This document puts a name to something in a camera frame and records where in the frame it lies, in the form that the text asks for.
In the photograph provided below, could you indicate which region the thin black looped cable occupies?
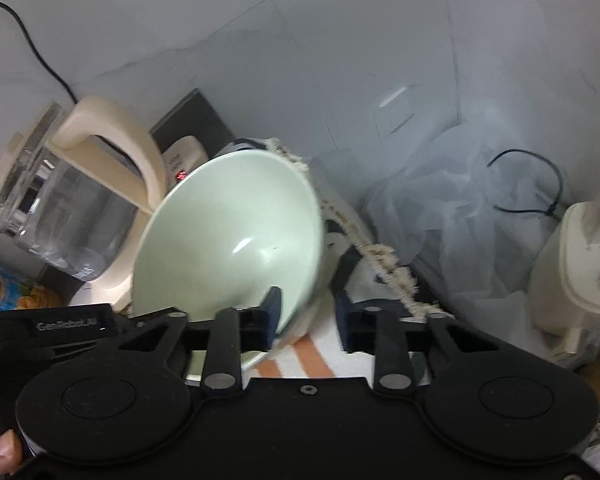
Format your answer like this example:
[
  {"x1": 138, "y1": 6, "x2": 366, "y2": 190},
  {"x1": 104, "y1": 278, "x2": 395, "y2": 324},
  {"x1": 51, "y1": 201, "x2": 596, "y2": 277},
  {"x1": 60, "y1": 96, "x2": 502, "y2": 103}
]
[{"x1": 487, "y1": 148, "x2": 567, "y2": 218}]

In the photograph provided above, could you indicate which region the orange juice bottle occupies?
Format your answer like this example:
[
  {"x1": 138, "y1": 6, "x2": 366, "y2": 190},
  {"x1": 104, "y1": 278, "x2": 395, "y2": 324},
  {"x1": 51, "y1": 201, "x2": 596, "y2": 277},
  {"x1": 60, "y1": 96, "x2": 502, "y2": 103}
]
[{"x1": 0, "y1": 254, "x2": 63, "y2": 317}]

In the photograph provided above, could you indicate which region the glass kettle with cream handle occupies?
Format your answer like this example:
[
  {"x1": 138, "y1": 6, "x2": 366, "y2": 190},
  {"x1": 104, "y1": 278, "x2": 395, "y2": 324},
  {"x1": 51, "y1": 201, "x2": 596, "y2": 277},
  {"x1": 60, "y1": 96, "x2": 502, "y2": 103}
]
[{"x1": 0, "y1": 95, "x2": 167, "y2": 311}]

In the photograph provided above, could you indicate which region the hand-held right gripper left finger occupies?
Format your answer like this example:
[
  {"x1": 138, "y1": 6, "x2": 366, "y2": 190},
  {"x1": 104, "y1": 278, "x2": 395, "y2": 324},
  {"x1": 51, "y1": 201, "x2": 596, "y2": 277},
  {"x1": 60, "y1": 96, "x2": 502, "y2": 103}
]
[{"x1": 116, "y1": 286, "x2": 284, "y2": 392}]

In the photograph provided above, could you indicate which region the patterned fringed tablecloth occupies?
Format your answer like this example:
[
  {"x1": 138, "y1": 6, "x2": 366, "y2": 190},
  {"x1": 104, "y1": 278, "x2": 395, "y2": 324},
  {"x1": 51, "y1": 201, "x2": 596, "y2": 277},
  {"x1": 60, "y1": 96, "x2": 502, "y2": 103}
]
[{"x1": 220, "y1": 137, "x2": 457, "y2": 379}]

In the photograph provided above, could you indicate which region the white plastic appliance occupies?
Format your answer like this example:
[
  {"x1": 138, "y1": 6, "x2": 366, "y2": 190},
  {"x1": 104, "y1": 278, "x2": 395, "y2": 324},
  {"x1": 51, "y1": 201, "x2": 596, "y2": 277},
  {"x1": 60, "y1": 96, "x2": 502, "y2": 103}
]
[{"x1": 527, "y1": 160, "x2": 600, "y2": 357}]

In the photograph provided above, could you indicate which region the translucent plastic bag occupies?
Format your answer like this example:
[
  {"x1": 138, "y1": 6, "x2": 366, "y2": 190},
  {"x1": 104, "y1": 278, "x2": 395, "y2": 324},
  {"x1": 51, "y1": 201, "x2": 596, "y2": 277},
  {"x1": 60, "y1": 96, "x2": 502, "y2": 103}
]
[{"x1": 364, "y1": 124, "x2": 581, "y2": 333}]

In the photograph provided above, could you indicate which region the pale green bowl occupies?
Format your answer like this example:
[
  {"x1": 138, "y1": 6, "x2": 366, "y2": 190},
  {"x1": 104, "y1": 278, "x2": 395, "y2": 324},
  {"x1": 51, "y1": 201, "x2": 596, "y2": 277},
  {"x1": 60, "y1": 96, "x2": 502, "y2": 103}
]
[{"x1": 130, "y1": 151, "x2": 327, "y2": 377}]

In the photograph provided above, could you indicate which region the black power cable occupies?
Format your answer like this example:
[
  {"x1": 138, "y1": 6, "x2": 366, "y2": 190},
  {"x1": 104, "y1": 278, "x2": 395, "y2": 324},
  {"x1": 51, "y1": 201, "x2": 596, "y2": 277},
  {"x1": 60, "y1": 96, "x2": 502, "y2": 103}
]
[{"x1": 0, "y1": 0, "x2": 78, "y2": 106}]

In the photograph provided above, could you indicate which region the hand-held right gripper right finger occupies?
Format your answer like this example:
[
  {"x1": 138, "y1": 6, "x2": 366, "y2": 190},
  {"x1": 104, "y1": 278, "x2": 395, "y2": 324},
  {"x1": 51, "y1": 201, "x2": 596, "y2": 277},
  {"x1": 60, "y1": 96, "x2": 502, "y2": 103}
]
[{"x1": 334, "y1": 289, "x2": 487, "y2": 395}]

